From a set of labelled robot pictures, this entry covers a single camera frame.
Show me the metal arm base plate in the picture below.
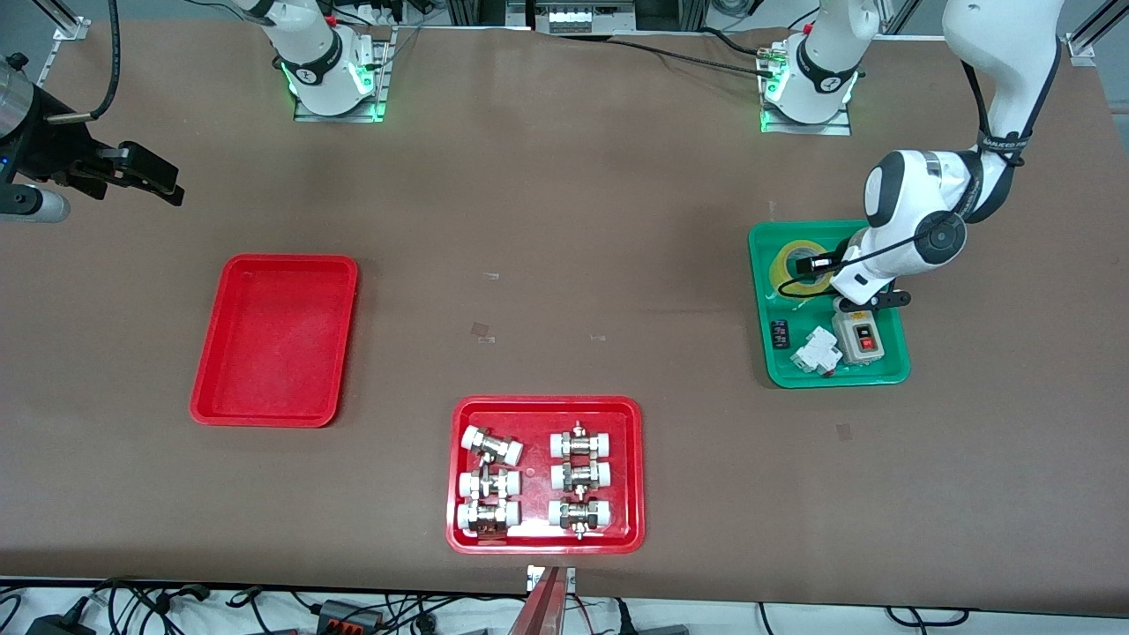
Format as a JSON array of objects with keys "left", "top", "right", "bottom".
[
  {"left": 294, "top": 26, "right": 395, "bottom": 123},
  {"left": 760, "top": 35, "right": 853, "bottom": 136}
]

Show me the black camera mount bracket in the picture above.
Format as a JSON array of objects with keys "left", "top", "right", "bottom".
[{"left": 836, "top": 289, "right": 911, "bottom": 315}]

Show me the small metal bracket plate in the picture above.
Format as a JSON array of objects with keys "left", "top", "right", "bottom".
[{"left": 527, "top": 565, "right": 577, "bottom": 594}]

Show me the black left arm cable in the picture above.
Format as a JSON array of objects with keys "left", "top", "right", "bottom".
[{"left": 829, "top": 35, "right": 1059, "bottom": 270}]

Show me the aluminium frame profile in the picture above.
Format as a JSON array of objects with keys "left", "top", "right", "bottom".
[
  {"left": 1065, "top": 0, "right": 1129, "bottom": 64},
  {"left": 35, "top": 0, "right": 91, "bottom": 41}
]

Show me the black velcro cable strap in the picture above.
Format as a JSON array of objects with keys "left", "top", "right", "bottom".
[{"left": 976, "top": 131, "right": 1033, "bottom": 168}]

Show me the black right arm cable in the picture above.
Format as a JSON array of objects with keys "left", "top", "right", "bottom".
[{"left": 44, "top": 0, "right": 122, "bottom": 124}]

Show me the tangled black floor cable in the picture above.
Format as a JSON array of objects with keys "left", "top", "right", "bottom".
[{"left": 88, "top": 577, "right": 213, "bottom": 635}]

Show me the white-capped metal pipe valve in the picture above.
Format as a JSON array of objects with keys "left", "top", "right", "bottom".
[
  {"left": 461, "top": 426, "right": 525, "bottom": 467},
  {"left": 550, "top": 422, "right": 615, "bottom": 459},
  {"left": 548, "top": 497, "right": 614, "bottom": 539},
  {"left": 550, "top": 460, "right": 613, "bottom": 493},
  {"left": 458, "top": 467, "right": 522, "bottom": 500},
  {"left": 456, "top": 499, "right": 521, "bottom": 539}
]

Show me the red plastic tray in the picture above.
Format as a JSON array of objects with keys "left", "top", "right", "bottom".
[
  {"left": 189, "top": 254, "right": 360, "bottom": 429},
  {"left": 445, "top": 395, "right": 647, "bottom": 556}
]

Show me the white power strip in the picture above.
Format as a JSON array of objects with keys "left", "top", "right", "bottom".
[{"left": 547, "top": 3, "right": 638, "bottom": 34}]

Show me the black cable on table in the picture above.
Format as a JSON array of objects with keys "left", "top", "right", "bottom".
[{"left": 607, "top": 34, "right": 777, "bottom": 77}]

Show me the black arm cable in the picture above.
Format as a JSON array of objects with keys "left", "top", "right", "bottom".
[
  {"left": 829, "top": 35, "right": 1059, "bottom": 270},
  {"left": 44, "top": 0, "right": 122, "bottom": 124}
]

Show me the grey switch box red button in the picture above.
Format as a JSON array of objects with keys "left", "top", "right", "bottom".
[{"left": 832, "top": 300, "right": 886, "bottom": 365}]

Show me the yellow tape roll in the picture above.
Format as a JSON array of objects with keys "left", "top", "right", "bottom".
[{"left": 773, "top": 236, "right": 841, "bottom": 301}]

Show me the red metal bar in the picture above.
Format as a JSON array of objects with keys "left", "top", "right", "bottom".
[{"left": 507, "top": 569, "right": 565, "bottom": 635}]

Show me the green plastic tray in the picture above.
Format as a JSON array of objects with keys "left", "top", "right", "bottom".
[{"left": 748, "top": 220, "right": 911, "bottom": 389}]

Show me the white circuit breaker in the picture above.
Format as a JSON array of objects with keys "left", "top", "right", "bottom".
[{"left": 789, "top": 326, "right": 841, "bottom": 377}]

